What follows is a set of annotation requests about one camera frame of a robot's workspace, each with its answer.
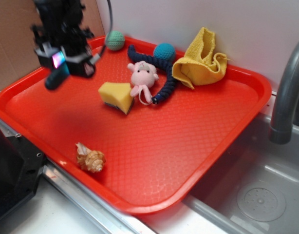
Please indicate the grey faucet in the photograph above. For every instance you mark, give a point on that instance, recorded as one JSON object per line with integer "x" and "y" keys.
{"x": 286, "y": 108}

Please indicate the grey sink basin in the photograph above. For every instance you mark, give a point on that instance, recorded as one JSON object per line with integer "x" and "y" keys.
{"x": 253, "y": 188}

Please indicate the yellow cloth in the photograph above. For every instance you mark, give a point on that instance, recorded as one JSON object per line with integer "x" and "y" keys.
{"x": 201, "y": 65}

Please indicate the brown seashell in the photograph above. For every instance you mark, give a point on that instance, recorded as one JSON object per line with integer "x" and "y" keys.
{"x": 89, "y": 160}

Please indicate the pink plush toy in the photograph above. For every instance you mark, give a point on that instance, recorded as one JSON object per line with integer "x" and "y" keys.
{"x": 144, "y": 75}

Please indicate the light green ball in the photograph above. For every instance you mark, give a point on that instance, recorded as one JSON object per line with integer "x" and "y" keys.
{"x": 115, "y": 40}

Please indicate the navy blue rope toy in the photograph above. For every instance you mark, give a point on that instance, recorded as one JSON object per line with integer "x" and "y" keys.
{"x": 161, "y": 64}

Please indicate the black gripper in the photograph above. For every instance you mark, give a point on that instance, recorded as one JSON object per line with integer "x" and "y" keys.
{"x": 60, "y": 29}

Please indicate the teal blue ball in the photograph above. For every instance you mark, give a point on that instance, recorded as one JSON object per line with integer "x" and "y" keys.
{"x": 165, "y": 51}

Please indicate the yellow sponge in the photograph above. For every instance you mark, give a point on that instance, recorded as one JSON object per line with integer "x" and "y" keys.
{"x": 117, "y": 95}

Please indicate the brown cardboard panel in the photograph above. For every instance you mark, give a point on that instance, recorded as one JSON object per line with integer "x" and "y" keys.
{"x": 17, "y": 56}

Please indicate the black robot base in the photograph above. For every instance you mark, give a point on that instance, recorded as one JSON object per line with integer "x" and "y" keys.
{"x": 21, "y": 164}

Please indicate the red plastic tray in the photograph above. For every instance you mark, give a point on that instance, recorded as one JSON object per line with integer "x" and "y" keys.
{"x": 155, "y": 154}

